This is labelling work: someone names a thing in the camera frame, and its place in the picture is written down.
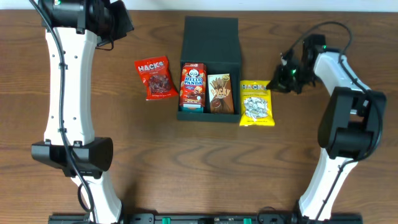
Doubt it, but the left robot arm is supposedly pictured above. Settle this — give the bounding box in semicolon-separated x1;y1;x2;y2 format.
31;0;134;223

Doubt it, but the yellow Hacks candy bag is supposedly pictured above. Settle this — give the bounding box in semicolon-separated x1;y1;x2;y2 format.
239;80;275;126

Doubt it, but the black mounting rail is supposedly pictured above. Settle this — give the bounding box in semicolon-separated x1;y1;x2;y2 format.
47;212;363;224

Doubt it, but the red Hacks candy bag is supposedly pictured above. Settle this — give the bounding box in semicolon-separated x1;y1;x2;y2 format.
134;56;178;100

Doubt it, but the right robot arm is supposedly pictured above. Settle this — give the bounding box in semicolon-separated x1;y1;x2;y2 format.
267;45;386;223

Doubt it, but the brown Pocky box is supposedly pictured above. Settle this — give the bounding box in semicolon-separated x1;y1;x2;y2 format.
208;73;234;114

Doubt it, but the teal Chunkies box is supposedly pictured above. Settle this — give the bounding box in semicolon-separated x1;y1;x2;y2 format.
180;107;203;113

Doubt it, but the red Hello Panda box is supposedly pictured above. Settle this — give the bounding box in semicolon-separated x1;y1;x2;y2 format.
179;63;207;110

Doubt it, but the dark green open box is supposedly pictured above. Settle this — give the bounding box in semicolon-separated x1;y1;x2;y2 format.
177;16;242;123

